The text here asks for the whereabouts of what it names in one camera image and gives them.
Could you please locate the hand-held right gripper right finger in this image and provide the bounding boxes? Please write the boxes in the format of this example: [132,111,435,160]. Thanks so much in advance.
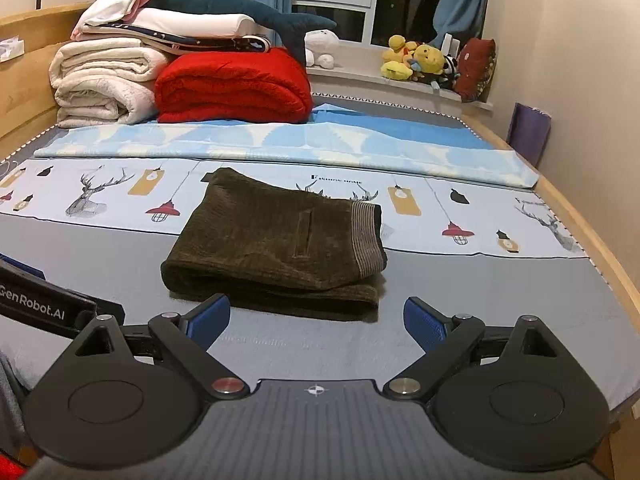
[382,296,560,401]

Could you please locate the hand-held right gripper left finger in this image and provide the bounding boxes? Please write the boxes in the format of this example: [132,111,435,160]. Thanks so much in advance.
[74,294,251,401]

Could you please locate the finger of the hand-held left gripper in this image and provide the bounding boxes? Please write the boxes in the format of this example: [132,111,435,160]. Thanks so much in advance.
[0,254,47,284]

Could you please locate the olive corduroy pants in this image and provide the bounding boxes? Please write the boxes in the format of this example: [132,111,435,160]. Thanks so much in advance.
[161,167,389,323]

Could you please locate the grey deer-print bed sheet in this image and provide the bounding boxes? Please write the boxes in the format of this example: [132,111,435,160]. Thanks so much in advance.
[0,157,615,411]

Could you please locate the grey cloth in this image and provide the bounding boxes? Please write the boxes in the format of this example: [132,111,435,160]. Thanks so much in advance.
[0,347,36,463]

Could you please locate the red cloth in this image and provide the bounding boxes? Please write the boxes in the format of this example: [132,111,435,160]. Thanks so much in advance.
[0,452,28,480]

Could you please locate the blue and white blanket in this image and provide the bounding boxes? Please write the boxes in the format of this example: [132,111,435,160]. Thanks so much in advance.
[34,104,540,191]

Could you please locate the cream fleece folded blanket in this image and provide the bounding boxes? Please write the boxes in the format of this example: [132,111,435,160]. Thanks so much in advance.
[50,39,172,129]

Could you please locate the purple bag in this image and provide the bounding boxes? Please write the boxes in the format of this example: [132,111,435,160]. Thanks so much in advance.
[506,102,553,169]

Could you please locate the tissue box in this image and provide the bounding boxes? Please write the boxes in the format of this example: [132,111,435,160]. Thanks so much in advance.
[0,36,26,64]

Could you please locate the red folded blanket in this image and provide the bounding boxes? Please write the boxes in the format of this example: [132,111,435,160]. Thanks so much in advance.
[154,47,316,126]

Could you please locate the black and white plush toy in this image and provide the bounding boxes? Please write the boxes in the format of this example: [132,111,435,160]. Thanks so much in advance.
[440,55,462,88]

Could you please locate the dark red cushion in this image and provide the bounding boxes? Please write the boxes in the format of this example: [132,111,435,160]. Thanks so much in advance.
[454,37,498,104]

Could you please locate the white window sill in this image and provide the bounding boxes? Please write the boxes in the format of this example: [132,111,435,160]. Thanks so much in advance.
[304,42,495,112]

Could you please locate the yellow round plush toy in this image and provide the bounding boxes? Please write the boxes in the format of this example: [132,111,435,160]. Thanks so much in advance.
[411,44,447,77]

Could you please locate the yellow duck plush toy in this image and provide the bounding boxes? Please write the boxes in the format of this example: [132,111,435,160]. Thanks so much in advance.
[381,35,417,81]

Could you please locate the dark star-print folded sheet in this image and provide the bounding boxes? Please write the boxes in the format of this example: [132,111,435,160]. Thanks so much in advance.
[80,29,274,55]

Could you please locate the white and pink folded cloth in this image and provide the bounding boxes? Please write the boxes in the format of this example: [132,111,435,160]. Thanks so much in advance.
[70,0,157,41]

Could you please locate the white folded quilt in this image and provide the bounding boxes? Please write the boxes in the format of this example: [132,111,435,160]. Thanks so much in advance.
[80,7,271,42]

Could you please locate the teal shark plush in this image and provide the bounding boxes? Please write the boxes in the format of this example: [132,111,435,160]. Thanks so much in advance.
[145,0,339,67]

